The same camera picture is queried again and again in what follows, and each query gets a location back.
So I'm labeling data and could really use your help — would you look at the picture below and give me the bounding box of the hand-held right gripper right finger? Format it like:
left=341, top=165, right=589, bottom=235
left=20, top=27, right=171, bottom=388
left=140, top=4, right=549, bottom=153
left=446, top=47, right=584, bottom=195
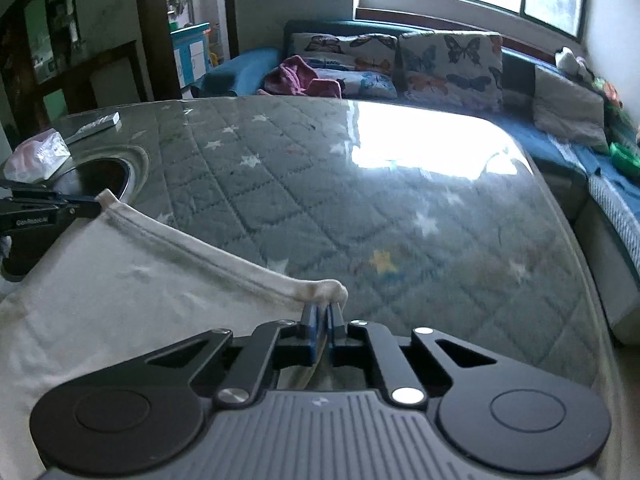
left=327, top=304, right=499, bottom=409

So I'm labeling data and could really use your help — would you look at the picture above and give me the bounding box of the grey quilted star mat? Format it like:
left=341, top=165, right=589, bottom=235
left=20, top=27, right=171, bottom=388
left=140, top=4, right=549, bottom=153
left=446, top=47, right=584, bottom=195
left=50, top=96, right=617, bottom=411

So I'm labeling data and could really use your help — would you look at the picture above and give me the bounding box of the green plastic bag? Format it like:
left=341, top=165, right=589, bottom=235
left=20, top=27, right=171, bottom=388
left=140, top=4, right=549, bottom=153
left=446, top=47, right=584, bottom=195
left=607, top=142, right=640, bottom=181

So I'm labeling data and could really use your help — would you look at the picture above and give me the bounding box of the clear plastic bag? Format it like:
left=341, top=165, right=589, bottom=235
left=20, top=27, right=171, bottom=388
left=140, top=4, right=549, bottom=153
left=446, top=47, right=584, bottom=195
left=2, top=129, right=71, bottom=184

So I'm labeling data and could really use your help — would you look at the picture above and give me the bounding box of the dark wooden cabinet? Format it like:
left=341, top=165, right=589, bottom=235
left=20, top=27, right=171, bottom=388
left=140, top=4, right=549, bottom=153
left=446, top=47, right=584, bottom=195
left=0, top=0, right=152, bottom=128

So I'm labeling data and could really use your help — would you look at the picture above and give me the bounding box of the blue sofa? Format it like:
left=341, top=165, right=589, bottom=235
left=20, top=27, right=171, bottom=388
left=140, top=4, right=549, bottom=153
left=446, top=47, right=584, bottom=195
left=192, top=20, right=640, bottom=346

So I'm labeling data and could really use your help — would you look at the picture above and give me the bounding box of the white garment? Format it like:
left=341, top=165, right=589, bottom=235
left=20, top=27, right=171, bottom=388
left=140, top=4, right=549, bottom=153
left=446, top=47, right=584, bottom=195
left=0, top=189, right=349, bottom=480

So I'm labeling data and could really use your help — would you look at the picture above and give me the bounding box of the long butterfly print pillow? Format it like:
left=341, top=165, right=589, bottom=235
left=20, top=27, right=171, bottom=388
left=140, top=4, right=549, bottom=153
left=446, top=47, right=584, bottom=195
left=291, top=32, right=399, bottom=74

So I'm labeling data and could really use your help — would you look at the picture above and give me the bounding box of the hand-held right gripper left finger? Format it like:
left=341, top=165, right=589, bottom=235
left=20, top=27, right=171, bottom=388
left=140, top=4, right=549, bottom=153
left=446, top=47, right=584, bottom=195
left=144, top=304, right=319, bottom=410

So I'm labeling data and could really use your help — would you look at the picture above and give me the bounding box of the white sofa throw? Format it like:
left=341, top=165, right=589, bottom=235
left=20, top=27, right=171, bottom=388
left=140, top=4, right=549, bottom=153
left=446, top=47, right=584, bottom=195
left=587, top=174, right=640, bottom=272

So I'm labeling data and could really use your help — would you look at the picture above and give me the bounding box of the grey cushion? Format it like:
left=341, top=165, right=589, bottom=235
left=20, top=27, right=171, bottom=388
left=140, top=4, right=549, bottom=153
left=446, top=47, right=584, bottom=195
left=532, top=65, right=609, bottom=149

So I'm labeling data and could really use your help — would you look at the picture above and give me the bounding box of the white stuffed toy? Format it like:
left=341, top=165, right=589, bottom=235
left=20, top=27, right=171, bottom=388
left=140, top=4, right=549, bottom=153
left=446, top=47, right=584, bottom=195
left=554, top=47, right=589, bottom=74

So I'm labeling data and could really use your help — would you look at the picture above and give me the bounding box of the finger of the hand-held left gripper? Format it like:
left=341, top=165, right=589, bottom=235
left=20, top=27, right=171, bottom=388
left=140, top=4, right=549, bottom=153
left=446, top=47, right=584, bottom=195
left=0, top=178, right=60, bottom=197
left=0, top=193, right=103, bottom=221

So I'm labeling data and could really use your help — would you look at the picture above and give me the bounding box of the pink cloth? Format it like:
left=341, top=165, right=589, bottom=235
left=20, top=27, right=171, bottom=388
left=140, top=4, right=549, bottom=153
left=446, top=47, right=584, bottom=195
left=257, top=54, right=346, bottom=100

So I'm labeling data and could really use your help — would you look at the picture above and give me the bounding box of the blue white cabinet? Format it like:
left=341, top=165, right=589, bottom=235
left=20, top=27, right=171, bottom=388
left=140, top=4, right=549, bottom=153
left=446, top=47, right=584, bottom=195
left=169, top=22, right=214, bottom=87

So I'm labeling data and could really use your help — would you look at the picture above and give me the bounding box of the square butterfly print pillow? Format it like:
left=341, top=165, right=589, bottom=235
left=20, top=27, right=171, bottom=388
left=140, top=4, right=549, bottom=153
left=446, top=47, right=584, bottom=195
left=399, top=31, right=505, bottom=114

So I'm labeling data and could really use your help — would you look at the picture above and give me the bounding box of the butterfly print blanket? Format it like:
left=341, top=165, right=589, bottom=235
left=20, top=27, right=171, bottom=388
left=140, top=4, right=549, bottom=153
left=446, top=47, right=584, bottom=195
left=309, top=66, right=399, bottom=101

